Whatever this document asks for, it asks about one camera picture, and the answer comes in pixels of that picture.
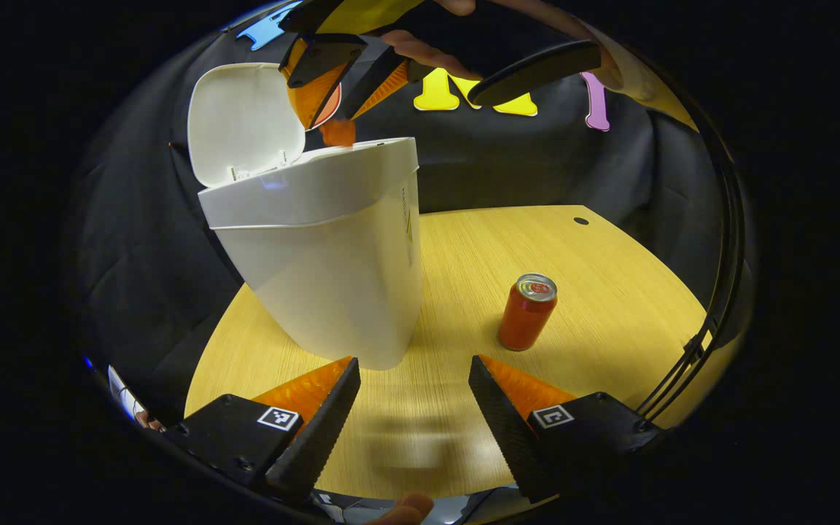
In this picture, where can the white office desk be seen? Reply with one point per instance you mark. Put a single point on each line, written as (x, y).
(125, 394)

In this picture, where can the red pop can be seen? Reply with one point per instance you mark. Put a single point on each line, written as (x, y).
(526, 317)

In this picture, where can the black backdrop cloth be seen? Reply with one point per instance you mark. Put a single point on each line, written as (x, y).
(135, 255)

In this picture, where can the wooden desktop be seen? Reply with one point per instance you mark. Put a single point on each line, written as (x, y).
(609, 306)

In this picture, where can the orange paper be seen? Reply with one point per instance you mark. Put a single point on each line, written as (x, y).
(337, 133)

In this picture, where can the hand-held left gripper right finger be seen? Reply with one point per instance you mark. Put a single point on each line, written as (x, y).
(507, 430)

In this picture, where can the white desktop garbage bin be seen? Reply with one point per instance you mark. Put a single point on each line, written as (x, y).
(332, 277)

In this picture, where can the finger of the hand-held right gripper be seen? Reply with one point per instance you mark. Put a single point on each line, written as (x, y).
(314, 65)
(372, 76)

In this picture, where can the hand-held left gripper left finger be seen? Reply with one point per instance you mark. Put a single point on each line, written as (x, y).
(321, 430)

